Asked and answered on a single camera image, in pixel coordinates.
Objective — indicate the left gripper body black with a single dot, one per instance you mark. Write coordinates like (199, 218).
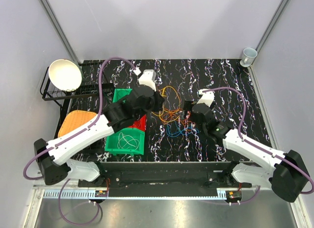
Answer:
(156, 106)

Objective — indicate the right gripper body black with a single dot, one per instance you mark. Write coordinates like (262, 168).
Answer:
(187, 107)

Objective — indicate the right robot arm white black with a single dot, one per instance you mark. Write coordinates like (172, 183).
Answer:
(284, 173)

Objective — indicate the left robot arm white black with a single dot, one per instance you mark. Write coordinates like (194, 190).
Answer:
(54, 157)

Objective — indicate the red plastic bin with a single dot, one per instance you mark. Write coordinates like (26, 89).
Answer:
(140, 124)

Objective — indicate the far green plastic bin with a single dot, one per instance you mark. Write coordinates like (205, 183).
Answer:
(119, 97)

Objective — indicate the green plastic bin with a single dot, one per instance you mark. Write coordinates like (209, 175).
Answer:
(127, 141)
(119, 97)

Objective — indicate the near green plastic bin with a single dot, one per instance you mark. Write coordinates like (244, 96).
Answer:
(127, 141)

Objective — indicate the white mug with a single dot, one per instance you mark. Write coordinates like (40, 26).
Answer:
(248, 56)

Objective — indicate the orange woven basket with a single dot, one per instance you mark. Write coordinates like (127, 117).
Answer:
(74, 120)

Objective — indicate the white bowl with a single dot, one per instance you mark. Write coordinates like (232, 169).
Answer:
(65, 75)

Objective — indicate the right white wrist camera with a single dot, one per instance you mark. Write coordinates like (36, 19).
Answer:
(206, 97)

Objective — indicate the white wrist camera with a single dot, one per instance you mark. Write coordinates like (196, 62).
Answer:
(206, 97)
(147, 77)

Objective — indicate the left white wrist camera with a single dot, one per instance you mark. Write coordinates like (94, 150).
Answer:
(147, 77)

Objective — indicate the black wire dish rack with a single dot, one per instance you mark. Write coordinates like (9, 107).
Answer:
(86, 97)

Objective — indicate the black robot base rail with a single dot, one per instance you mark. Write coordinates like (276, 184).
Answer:
(165, 179)

